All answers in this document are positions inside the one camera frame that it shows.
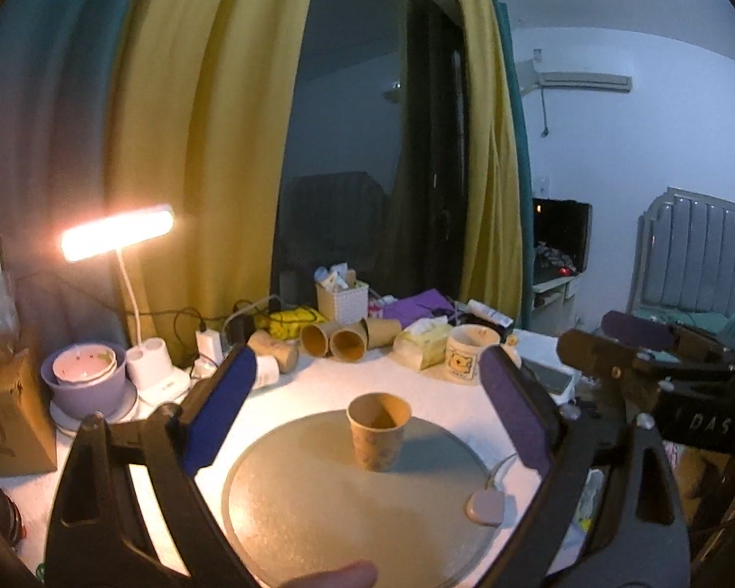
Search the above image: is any paper cup lying far left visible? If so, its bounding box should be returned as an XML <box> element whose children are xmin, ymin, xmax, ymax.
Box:
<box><xmin>248</xmin><ymin>329</ymin><xmax>298</xmax><ymax>374</ymax></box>

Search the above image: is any white desk lamp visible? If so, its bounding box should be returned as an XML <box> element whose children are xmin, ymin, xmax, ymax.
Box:
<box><xmin>59</xmin><ymin>204</ymin><xmax>191</xmax><ymax>408</ymax></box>

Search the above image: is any brown cardboard box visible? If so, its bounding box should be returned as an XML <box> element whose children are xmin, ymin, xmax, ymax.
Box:
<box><xmin>0</xmin><ymin>349</ymin><xmax>56</xmax><ymax>476</ymax></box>

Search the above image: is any white radiator heater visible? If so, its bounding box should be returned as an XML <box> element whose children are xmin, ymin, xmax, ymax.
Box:
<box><xmin>628</xmin><ymin>187</ymin><xmax>735</xmax><ymax>317</ymax></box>

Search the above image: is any yellow bear ceramic mug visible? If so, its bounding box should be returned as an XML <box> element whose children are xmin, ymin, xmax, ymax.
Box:
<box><xmin>444</xmin><ymin>324</ymin><xmax>500</xmax><ymax>385</ymax></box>

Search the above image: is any yellow curtain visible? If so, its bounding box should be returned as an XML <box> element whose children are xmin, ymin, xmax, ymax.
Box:
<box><xmin>458</xmin><ymin>0</ymin><xmax>523</xmax><ymax>319</ymax></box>
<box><xmin>107</xmin><ymin>0</ymin><xmax>310</xmax><ymax>357</ymax></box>

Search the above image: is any yellow curtain left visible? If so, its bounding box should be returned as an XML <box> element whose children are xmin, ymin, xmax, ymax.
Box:
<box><xmin>107</xmin><ymin>0</ymin><xmax>310</xmax><ymax>357</ymax></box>

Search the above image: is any yellow curtain right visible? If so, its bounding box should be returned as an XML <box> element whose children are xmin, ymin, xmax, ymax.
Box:
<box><xmin>458</xmin><ymin>0</ymin><xmax>523</xmax><ymax>319</ymax></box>

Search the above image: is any yellow tissue pack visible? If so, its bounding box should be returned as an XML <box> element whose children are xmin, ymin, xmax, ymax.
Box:
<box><xmin>392</xmin><ymin>316</ymin><xmax>453</xmax><ymax>370</ymax></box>

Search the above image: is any brown paper cup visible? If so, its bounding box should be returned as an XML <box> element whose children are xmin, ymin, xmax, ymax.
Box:
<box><xmin>346</xmin><ymin>392</ymin><xmax>413</xmax><ymax>472</ymax></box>

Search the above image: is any round grey glass plate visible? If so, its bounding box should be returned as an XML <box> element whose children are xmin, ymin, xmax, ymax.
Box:
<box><xmin>221</xmin><ymin>410</ymin><xmax>495</xmax><ymax>587</ymax></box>

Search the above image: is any purple cloth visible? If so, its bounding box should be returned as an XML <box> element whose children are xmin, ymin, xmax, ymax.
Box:
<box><xmin>382</xmin><ymin>288</ymin><xmax>455</xmax><ymax>329</ymax></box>

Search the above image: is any paper cup lying right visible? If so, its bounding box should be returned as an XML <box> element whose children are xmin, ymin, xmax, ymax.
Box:
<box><xmin>362</xmin><ymin>317</ymin><xmax>402</xmax><ymax>349</ymax></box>

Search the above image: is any white power adapter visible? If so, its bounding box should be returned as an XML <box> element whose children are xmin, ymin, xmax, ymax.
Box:
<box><xmin>196</xmin><ymin>328</ymin><xmax>224</xmax><ymax>368</ymax></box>

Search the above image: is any purple bowl with white insert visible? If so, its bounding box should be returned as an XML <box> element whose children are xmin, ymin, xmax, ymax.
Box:
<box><xmin>41</xmin><ymin>341</ymin><xmax>127</xmax><ymax>419</ymax></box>

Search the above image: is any white woven basket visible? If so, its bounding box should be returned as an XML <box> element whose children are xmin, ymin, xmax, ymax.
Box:
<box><xmin>316</xmin><ymin>280</ymin><xmax>369</xmax><ymax>324</ymax></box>

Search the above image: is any yellow black pouch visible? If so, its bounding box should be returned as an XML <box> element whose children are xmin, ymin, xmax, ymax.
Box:
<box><xmin>253</xmin><ymin>307</ymin><xmax>326</xmax><ymax>341</ymax></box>

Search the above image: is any dark monitor on shelf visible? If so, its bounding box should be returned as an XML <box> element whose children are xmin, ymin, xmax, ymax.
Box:
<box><xmin>534</xmin><ymin>198</ymin><xmax>592</xmax><ymax>284</ymax></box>

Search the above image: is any white air conditioner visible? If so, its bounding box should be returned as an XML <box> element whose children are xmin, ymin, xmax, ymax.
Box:
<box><xmin>515</xmin><ymin>60</ymin><xmax>633</xmax><ymax>94</ymax></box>

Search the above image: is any fingertip at bottom edge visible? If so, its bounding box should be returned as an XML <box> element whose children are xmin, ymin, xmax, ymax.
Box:
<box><xmin>281</xmin><ymin>560</ymin><xmax>378</xmax><ymax>588</ymax></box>

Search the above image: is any small white charger puck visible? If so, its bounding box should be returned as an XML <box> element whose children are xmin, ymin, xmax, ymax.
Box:
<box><xmin>465</xmin><ymin>489</ymin><xmax>506</xmax><ymax>527</ymax></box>

